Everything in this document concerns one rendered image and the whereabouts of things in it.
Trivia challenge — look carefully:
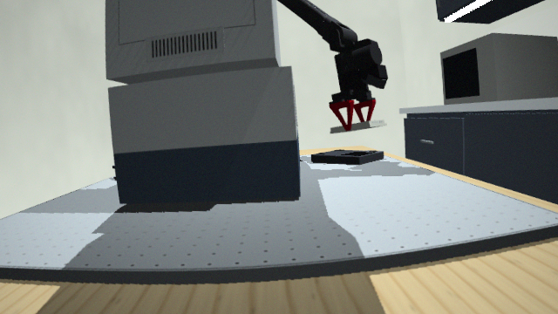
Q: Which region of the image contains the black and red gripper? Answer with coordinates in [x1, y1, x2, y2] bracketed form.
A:
[329, 70, 376, 131]

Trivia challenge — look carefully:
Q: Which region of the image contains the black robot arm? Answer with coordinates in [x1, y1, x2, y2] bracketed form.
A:
[277, 0, 388, 91]

